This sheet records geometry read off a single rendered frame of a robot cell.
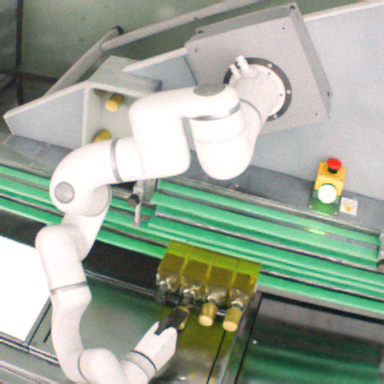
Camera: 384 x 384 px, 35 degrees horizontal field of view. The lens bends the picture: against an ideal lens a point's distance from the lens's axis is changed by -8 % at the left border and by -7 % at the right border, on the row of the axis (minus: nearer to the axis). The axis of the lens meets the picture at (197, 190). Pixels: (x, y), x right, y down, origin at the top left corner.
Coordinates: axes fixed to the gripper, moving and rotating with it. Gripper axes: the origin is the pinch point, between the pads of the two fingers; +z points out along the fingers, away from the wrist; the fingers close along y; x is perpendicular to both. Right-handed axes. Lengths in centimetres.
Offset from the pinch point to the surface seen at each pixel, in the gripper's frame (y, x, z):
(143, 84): 34, 33, 32
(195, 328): -12.6, -0.1, 10.2
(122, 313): -12.3, 17.2, 3.4
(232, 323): 1.4, -10.8, 5.5
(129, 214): 4.3, 26.6, 20.0
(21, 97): -14, 112, 68
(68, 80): 11, 76, 54
